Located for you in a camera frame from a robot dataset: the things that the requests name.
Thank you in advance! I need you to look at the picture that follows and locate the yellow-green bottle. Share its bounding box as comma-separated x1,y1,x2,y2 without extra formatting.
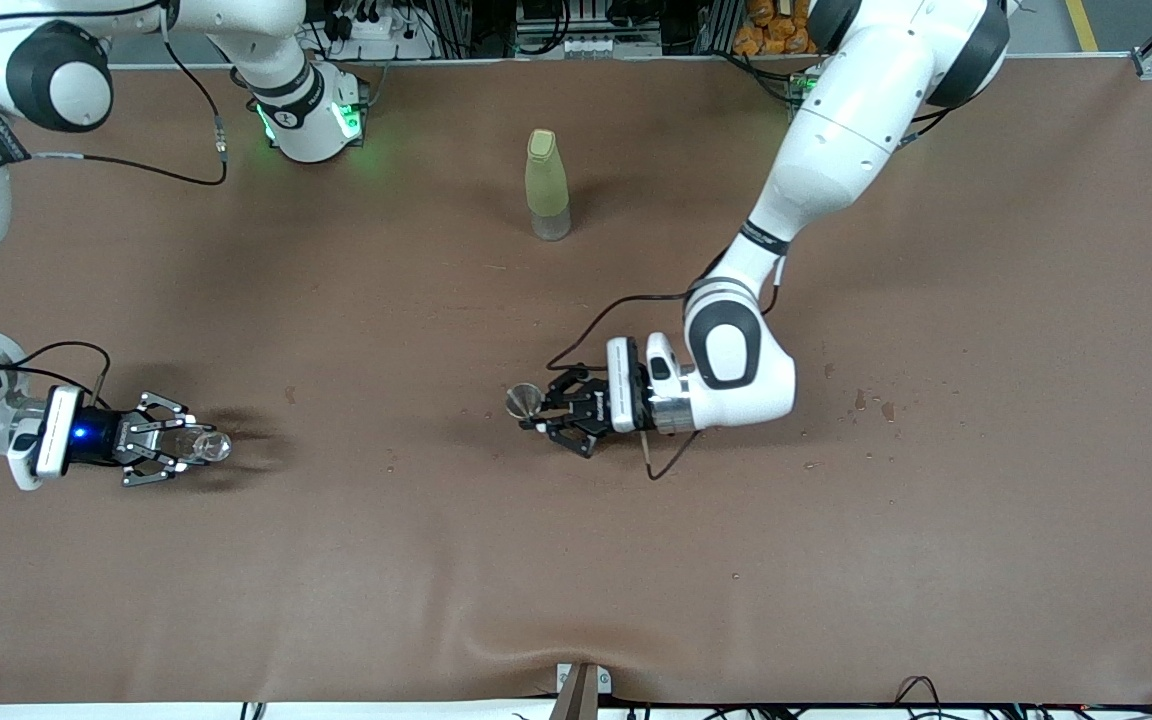
524,128,573,243

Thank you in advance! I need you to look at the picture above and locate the white power strip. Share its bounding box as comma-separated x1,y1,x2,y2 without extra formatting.
321,8,437,61

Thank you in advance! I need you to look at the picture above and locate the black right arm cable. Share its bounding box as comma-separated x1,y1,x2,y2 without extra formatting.
0,0,229,411

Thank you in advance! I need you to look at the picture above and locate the clear glass shaker cup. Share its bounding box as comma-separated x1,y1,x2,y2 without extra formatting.
158,424,234,467

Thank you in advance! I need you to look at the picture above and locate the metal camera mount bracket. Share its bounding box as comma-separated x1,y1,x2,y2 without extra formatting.
548,662,614,720

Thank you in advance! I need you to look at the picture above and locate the orange snack bag pile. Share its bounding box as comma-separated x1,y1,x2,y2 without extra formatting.
733,0,822,56

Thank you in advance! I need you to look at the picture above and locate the brown table mat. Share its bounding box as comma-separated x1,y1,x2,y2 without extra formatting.
0,55,1152,706

